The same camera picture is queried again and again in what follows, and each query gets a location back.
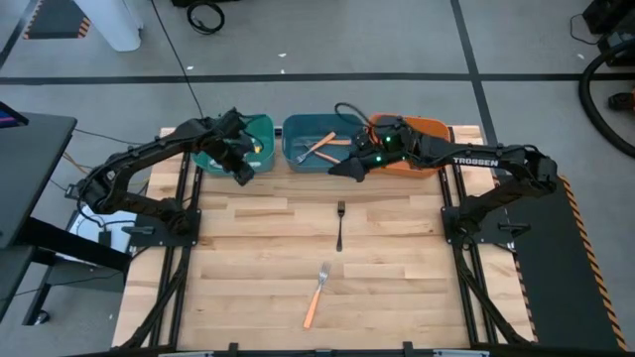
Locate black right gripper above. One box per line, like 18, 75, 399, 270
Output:
327, 114, 423, 183

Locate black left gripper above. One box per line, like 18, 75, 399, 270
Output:
205, 107, 257, 188

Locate black fork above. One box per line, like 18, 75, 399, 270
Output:
335, 199, 346, 253

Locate green plastic bin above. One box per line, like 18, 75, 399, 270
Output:
191, 113, 277, 178

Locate blue plastic bin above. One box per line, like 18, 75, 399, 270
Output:
281, 113, 367, 175

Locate orange plastic bin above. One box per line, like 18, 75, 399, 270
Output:
367, 112, 451, 179

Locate white paper sheet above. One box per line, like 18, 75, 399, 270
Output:
66, 203, 134, 265

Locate white pillar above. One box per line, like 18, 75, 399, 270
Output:
73, 0, 145, 54

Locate black desk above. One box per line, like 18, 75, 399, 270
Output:
0, 111, 133, 327

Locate black mat hazard striped edge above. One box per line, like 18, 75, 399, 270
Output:
495, 176, 629, 352

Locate laptop screen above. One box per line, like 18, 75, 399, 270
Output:
0, 100, 30, 129

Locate small black hazard striped mat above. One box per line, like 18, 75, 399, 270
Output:
22, 0, 93, 40

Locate black red floor object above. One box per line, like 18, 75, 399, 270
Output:
607, 88, 635, 113

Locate black equipment case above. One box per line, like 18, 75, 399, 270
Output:
582, 0, 635, 68

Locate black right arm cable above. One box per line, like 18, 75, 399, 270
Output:
334, 101, 373, 131

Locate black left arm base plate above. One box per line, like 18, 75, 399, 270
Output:
122, 207, 202, 249

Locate black floor cable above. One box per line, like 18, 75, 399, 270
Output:
150, 0, 205, 120

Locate coiled black cable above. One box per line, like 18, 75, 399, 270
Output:
186, 0, 227, 36

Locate black left table frame rails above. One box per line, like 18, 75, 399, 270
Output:
118, 126, 204, 351

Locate black table frame rails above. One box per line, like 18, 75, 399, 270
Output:
118, 126, 204, 351
436, 126, 535, 348

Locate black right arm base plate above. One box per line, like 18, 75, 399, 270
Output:
441, 205, 518, 248

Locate black right table frame rails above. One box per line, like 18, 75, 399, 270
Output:
436, 126, 535, 348

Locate black front frame bar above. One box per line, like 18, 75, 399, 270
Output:
63, 340, 635, 357

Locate thick black hose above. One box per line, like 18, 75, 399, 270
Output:
578, 37, 635, 160

